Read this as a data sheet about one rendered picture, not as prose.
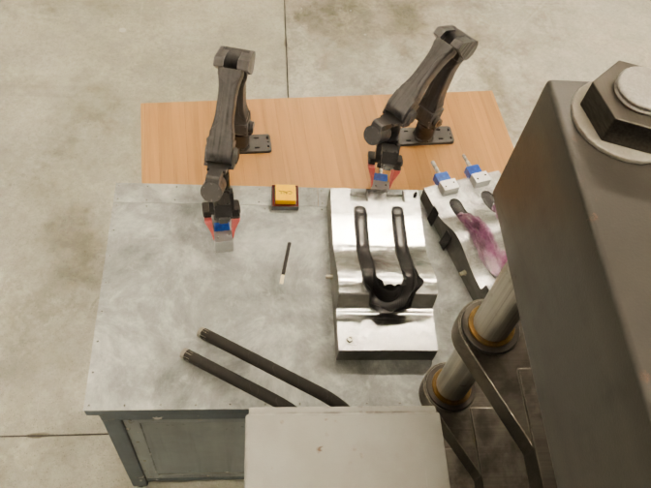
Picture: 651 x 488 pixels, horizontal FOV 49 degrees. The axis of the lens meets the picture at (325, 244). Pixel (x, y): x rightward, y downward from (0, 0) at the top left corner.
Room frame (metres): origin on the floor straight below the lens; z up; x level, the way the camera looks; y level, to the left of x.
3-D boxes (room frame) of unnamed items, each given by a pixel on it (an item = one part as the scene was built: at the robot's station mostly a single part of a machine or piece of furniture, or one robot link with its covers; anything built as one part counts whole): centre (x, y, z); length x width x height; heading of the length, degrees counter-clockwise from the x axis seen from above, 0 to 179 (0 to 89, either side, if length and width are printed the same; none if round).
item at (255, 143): (1.45, 0.32, 0.84); 0.20 x 0.07 x 0.08; 107
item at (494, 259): (1.21, -0.49, 0.90); 0.26 x 0.18 x 0.08; 29
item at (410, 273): (1.08, -0.17, 0.92); 0.35 x 0.16 x 0.09; 11
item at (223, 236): (1.11, 0.30, 0.83); 0.13 x 0.05 x 0.05; 19
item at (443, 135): (1.63, -0.25, 0.84); 0.20 x 0.07 x 0.08; 107
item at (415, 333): (1.06, -0.16, 0.87); 0.50 x 0.26 x 0.14; 11
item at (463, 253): (1.21, -0.49, 0.86); 0.50 x 0.26 x 0.11; 29
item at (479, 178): (1.47, -0.40, 0.86); 0.13 x 0.05 x 0.05; 29
